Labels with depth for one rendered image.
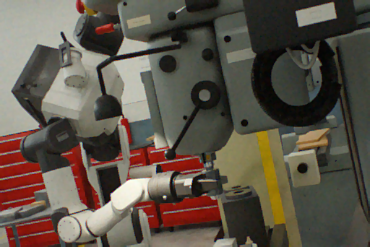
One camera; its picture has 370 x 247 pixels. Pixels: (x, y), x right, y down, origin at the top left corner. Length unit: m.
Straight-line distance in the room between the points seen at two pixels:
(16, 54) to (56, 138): 10.16
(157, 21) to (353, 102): 0.50
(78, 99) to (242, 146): 1.59
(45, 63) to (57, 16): 9.61
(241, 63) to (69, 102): 0.67
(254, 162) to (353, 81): 1.98
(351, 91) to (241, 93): 0.25
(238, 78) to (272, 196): 1.96
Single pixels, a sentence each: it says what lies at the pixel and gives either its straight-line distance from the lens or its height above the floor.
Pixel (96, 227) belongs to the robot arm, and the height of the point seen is 1.14.
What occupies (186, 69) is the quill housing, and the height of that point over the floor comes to 1.53.
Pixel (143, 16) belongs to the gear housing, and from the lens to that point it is 1.41.
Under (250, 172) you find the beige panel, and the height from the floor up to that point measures 0.96.
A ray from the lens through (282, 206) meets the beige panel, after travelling 3.29.
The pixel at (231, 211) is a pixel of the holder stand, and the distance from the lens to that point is 1.83.
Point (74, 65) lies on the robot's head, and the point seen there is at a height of 1.62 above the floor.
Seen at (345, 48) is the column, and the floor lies 1.49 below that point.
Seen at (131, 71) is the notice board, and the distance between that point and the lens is 10.96.
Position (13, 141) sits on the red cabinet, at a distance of 6.89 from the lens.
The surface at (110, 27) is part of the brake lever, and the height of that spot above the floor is 1.70.
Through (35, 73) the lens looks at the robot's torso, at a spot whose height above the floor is 1.64.
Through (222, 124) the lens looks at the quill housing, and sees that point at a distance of 1.41.
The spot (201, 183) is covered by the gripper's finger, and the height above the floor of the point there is 1.23.
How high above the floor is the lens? 1.46
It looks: 3 degrees down
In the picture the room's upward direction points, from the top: 12 degrees counter-clockwise
